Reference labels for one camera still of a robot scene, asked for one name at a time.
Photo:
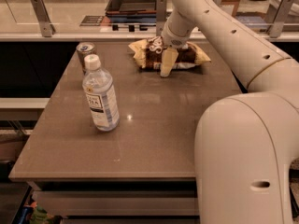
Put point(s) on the right metal rail bracket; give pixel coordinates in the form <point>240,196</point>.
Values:
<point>277,25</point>

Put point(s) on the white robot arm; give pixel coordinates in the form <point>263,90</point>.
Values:
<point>244,144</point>

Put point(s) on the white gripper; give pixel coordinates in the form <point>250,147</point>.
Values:
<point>173,38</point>

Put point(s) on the clear plastic water bottle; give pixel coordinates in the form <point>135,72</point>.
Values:
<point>100,93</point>

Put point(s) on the brown chip bag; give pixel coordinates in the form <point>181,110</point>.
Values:
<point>148,54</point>

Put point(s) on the middle metal rail bracket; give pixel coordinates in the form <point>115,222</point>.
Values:
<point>161,6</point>

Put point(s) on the left metal rail bracket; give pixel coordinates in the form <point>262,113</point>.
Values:
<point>46,27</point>

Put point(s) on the metal rail bracket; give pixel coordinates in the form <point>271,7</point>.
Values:
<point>46,27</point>
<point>161,6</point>
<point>277,25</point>

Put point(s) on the grey table with drawers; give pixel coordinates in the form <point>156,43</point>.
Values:
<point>142,171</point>

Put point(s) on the silver drink can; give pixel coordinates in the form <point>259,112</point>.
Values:
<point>84,49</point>

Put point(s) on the dark open tray box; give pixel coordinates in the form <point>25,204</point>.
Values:
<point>130,7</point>

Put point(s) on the glass barrier rail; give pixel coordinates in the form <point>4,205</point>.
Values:
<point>106,33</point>

